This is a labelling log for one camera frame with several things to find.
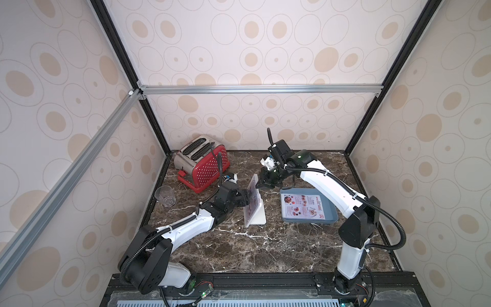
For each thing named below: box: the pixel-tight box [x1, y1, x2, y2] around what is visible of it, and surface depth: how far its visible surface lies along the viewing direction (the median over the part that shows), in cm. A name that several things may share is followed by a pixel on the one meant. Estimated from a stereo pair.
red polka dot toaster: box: [173, 135, 231, 194], surface depth 97 cm
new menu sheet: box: [280, 193, 326, 220], surface depth 96 cm
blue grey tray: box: [279, 187, 339, 224], surface depth 96 cm
